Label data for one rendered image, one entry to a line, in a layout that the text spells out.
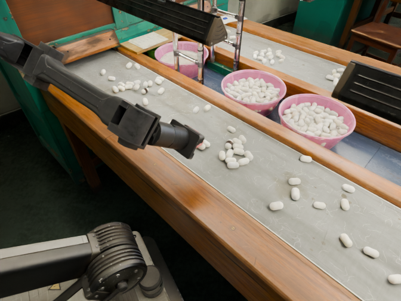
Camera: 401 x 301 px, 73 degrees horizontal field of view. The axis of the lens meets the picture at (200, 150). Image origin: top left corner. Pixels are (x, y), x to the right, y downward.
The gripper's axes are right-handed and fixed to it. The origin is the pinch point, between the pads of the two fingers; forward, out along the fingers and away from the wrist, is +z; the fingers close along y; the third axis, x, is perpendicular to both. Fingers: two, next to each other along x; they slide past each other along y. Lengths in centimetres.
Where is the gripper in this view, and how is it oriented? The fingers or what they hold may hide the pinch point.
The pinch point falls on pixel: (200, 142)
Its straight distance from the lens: 75.0
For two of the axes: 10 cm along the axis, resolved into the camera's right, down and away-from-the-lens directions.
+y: -7.1, -4.9, 5.1
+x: -4.5, 8.7, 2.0
